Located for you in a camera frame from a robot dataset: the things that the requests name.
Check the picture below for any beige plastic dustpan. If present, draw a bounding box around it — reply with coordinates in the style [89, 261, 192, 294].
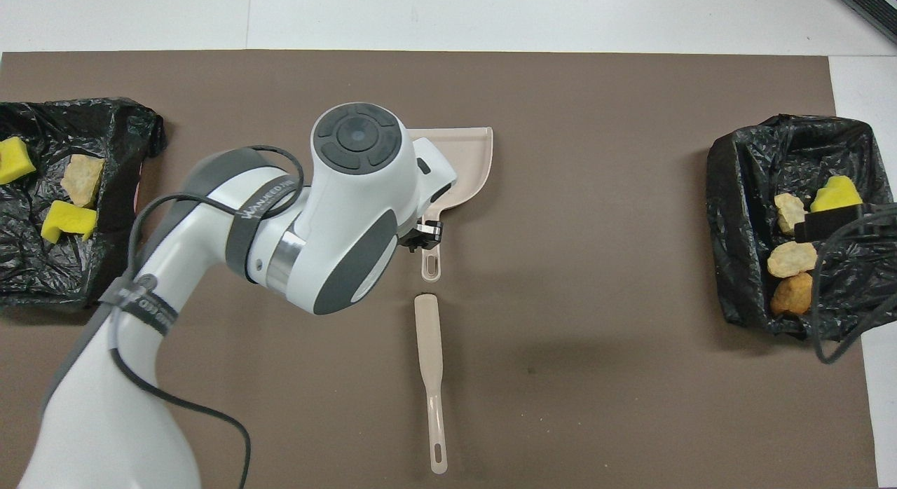
[406, 127, 495, 283]

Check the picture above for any beige hand brush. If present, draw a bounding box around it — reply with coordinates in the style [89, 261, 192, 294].
[413, 294, 449, 475]

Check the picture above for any pale torn bread chunk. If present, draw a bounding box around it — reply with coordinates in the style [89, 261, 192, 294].
[60, 155, 106, 208]

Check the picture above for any pale oval bread roll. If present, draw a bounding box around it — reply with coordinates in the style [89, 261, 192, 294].
[767, 241, 819, 279]

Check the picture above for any yellow sponge piece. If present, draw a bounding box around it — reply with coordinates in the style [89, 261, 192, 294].
[0, 137, 37, 185]
[810, 175, 865, 213]
[40, 200, 98, 245]

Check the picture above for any brown bread roll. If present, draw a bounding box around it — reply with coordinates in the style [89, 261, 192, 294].
[770, 272, 815, 317]

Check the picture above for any black trash bag bin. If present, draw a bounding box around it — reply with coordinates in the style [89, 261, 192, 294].
[0, 98, 167, 313]
[706, 113, 897, 341]

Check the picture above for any brown table mat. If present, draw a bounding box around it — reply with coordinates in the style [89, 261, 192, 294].
[0, 51, 878, 489]

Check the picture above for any dark grey ribbed panel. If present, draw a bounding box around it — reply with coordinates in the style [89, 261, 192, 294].
[835, 0, 897, 46]

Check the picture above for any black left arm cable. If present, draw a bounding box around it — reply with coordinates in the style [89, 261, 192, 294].
[109, 146, 307, 489]

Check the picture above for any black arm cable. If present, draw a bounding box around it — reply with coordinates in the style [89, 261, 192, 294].
[109, 146, 307, 489]
[794, 203, 897, 365]

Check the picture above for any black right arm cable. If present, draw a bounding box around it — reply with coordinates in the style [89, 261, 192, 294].
[794, 203, 897, 365]

